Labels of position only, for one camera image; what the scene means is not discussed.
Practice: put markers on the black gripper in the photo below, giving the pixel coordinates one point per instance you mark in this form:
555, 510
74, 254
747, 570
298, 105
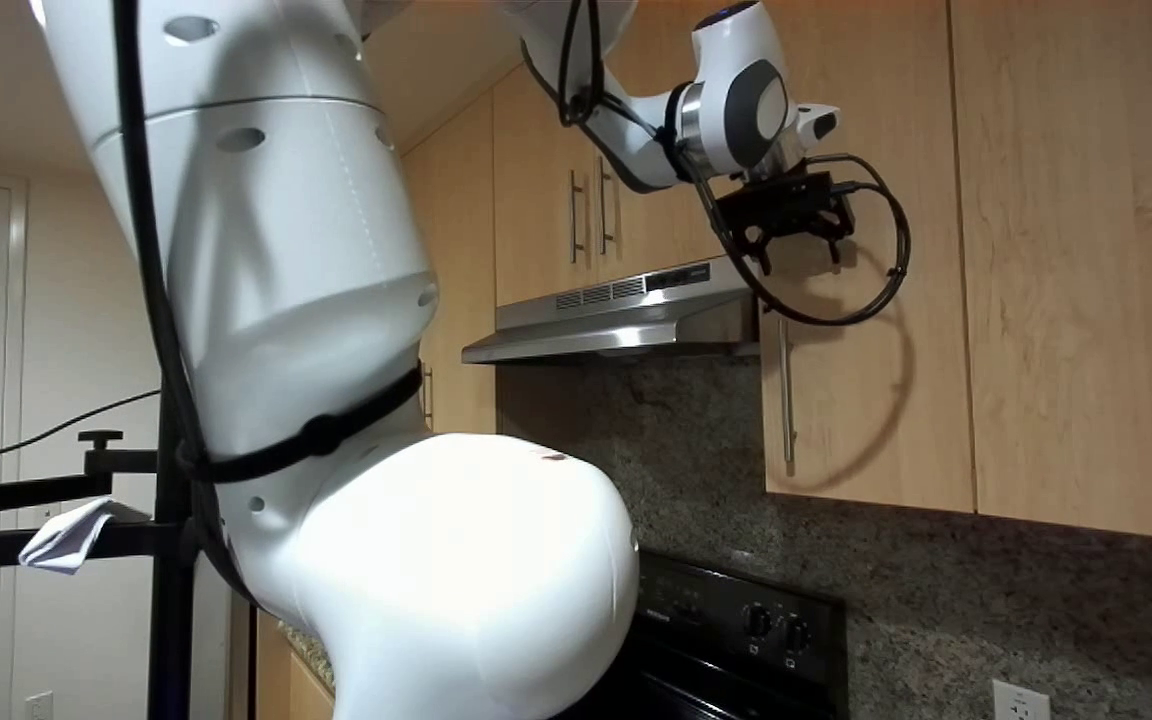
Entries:
791, 202

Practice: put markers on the wood cabinet door white inside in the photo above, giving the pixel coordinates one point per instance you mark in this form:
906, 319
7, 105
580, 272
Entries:
869, 400

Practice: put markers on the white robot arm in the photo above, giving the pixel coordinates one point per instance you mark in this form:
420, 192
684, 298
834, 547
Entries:
339, 267

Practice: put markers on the light wood cabinet door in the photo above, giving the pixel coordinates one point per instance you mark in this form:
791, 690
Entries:
659, 226
538, 212
1096, 267

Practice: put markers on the tall wood cabinet panel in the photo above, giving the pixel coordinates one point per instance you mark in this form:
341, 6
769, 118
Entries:
451, 267

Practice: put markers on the wood base cabinet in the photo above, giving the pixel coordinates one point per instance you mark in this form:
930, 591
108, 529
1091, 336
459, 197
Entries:
285, 681

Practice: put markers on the stainless steel range hood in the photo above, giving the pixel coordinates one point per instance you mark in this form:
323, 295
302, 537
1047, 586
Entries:
603, 320

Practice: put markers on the black electric stove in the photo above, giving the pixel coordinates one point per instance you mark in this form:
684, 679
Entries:
721, 642

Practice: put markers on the crumpled white paper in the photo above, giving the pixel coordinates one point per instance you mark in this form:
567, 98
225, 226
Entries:
67, 537

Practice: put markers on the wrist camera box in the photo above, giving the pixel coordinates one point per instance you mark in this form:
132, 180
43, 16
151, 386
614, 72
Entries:
813, 125

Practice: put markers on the white wall outlet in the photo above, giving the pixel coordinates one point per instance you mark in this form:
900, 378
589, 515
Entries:
1019, 701

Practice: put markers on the black metal camera stand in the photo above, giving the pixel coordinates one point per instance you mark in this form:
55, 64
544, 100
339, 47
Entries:
172, 600

